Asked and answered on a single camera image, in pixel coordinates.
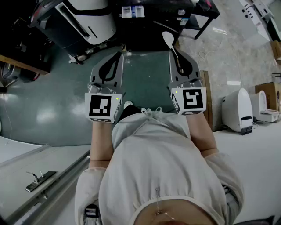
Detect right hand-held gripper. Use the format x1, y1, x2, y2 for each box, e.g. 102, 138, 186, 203
168, 49, 207, 116

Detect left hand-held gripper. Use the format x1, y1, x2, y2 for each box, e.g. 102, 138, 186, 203
84, 51, 125, 123

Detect white plastic spoon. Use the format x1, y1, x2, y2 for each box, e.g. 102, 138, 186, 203
162, 31, 180, 59

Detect person's right forearm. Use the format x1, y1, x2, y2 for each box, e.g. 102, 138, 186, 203
186, 113, 220, 158

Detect person's left forearm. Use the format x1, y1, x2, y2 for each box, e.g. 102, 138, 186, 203
89, 120, 115, 170

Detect person's black trousers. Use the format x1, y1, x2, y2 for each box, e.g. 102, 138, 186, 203
118, 105, 144, 124

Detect white grey appliance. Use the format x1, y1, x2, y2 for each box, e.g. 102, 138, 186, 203
29, 0, 117, 51

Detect white toilet with black base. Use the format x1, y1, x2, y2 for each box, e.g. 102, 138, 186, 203
221, 87, 255, 136

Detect wooden shelf board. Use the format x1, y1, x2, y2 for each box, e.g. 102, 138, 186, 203
0, 54, 50, 75

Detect brown cardboard box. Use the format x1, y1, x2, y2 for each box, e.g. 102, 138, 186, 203
270, 40, 281, 60
254, 82, 281, 112

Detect person's white shirt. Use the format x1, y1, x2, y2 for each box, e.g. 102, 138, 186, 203
74, 107, 245, 225

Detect white door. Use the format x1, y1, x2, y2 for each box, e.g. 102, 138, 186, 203
0, 135, 91, 225

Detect person's neck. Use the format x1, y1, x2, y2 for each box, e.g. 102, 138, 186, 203
134, 199, 220, 225

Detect white floor cable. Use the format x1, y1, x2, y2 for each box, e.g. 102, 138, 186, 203
198, 39, 223, 59

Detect black frame table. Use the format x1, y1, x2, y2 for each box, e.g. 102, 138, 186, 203
182, 0, 221, 40

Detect silver door handle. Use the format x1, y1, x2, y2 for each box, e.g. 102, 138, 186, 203
25, 170, 58, 193

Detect thin gold necklace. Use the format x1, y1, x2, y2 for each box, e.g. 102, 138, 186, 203
155, 186, 176, 221

